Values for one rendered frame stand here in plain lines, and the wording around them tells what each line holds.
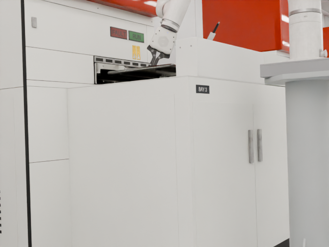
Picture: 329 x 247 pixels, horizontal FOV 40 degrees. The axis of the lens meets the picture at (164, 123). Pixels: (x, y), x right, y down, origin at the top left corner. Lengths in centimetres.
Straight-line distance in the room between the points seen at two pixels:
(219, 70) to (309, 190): 55
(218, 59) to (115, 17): 69
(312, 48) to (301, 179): 49
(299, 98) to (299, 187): 33
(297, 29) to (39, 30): 101
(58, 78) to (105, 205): 56
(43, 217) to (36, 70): 59
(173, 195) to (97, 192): 38
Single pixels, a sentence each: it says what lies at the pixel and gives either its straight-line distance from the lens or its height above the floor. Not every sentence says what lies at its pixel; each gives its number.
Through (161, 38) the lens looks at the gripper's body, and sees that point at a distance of 199.
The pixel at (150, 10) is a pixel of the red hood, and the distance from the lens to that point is 240.
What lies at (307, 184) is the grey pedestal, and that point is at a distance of 177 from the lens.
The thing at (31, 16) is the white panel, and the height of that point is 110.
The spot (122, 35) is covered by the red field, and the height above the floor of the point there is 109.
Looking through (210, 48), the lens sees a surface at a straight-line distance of 172.
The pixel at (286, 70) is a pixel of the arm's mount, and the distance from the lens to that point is 175.
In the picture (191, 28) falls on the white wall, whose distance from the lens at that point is 552.
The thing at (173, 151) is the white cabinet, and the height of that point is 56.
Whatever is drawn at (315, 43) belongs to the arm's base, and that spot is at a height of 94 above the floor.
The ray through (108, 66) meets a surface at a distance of 217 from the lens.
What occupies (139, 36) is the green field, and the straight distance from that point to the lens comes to 238.
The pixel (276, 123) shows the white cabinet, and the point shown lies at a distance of 220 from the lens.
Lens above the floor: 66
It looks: level
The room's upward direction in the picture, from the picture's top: 2 degrees counter-clockwise
